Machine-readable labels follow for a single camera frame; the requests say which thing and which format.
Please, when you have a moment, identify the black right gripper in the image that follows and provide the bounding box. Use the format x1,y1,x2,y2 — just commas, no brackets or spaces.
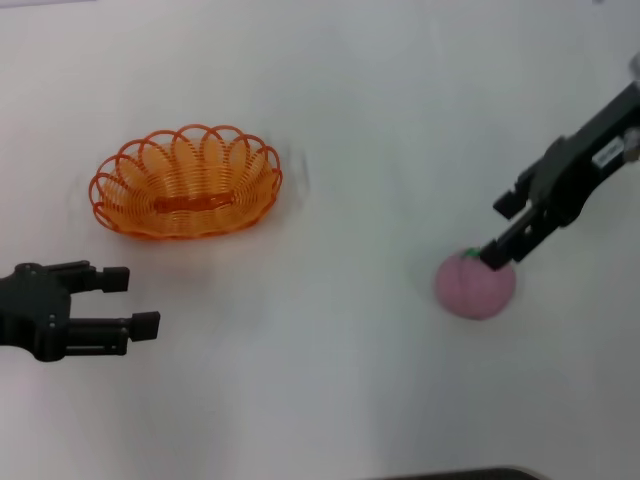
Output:
479,82,640,272

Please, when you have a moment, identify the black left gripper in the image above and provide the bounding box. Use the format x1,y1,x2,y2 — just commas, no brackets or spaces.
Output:
0,259,162,362

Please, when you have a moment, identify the pink plush peach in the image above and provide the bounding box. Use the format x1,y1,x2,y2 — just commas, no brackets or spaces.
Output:
433,245,517,321

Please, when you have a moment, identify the orange wire basket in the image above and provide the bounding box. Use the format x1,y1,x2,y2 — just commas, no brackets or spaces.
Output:
88,123,284,241

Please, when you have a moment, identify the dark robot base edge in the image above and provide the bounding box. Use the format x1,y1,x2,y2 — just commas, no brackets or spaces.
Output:
384,466,544,480

